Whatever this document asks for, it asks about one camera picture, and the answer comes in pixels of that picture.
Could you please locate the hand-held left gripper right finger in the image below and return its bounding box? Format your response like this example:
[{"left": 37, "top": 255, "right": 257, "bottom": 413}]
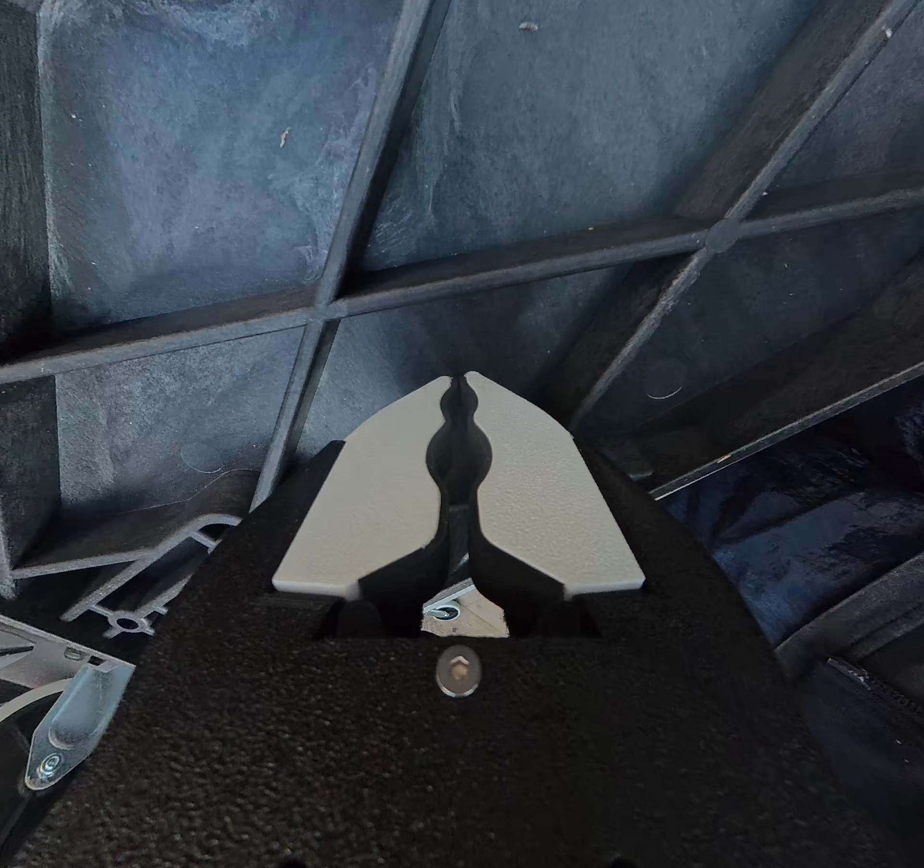
[{"left": 461, "top": 371, "right": 647, "bottom": 636}]

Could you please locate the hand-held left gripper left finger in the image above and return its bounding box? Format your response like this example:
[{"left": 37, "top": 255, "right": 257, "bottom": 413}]
[{"left": 272, "top": 376, "right": 464, "bottom": 634}]

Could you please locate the person's black zipped jacket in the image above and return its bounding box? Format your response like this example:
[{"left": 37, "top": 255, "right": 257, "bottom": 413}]
[{"left": 776, "top": 579, "right": 924, "bottom": 868}]

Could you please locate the dark ribbed plastic crate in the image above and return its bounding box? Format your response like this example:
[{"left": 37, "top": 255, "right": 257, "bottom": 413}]
[{"left": 0, "top": 0, "right": 924, "bottom": 584}]

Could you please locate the grey aluminium frame profile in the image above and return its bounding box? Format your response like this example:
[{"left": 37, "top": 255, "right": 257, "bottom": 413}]
[{"left": 61, "top": 513, "right": 244, "bottom": 639}]

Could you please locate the silver metal bracket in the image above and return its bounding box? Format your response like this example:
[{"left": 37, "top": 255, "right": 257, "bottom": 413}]
[{"left": 25, "top": 661, "right": 135, "bottom": 791}]

